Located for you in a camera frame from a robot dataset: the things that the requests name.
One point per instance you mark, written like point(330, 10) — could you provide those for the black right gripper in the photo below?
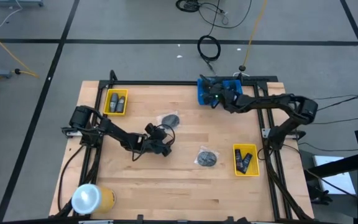
point(225, 96)

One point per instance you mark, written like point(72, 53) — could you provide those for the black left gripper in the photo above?
point(155, 141)

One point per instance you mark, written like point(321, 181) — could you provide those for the blue plastic bin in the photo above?
point(236, 85)
point(200, 93)

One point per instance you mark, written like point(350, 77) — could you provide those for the round black pad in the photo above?
point(207, 158)
point(170, 120)

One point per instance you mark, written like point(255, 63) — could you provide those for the grey deodorant stick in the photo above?
point(121, 104)
point(114, 102)

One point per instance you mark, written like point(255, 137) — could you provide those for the black toiletry tube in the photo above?
point(246, 163)
point(238, 158)

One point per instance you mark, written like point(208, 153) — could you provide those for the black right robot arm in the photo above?
point(269, 101)

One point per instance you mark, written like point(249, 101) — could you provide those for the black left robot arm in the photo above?
point(120, 133)

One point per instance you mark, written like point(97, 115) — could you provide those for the yellow plastic bin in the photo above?
point(107, 107)
point(255, 149)

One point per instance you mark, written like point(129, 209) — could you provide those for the yellow cup with white lid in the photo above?
point(89, 198)

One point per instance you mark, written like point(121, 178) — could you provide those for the black metal beam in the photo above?
point(334, 166)

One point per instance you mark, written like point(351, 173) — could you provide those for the white flat panel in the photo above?
point(337, 180)

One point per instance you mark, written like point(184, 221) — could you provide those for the black camera stand knob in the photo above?
point(242, 68)

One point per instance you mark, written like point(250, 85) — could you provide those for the black aluminium table frame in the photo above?
point(166, 83)

